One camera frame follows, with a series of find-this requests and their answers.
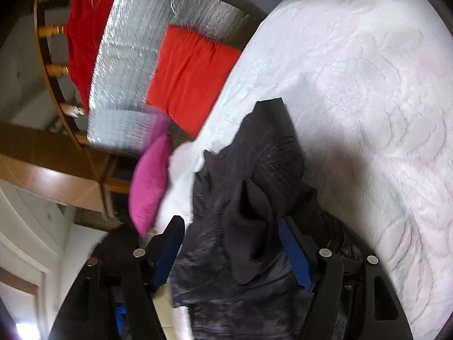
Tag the white blanket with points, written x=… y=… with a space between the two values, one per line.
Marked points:
x=354 y=95

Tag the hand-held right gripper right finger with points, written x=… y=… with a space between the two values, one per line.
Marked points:
x=293 y=251

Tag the black jacket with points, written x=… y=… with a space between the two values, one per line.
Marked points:
x=226 y=202

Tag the red cloth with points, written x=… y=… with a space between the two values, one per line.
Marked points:
x=85 y=35

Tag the red cushion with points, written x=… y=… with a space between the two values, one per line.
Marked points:
x=191 y=78

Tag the wooden table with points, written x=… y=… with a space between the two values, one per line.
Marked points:
x=46 y=180

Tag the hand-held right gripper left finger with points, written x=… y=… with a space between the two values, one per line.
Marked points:
x=166 y=255

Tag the silver foil mat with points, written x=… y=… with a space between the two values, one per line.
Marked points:
x=134 y=60

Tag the magenta cushion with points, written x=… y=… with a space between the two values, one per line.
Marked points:
x=150 y=184

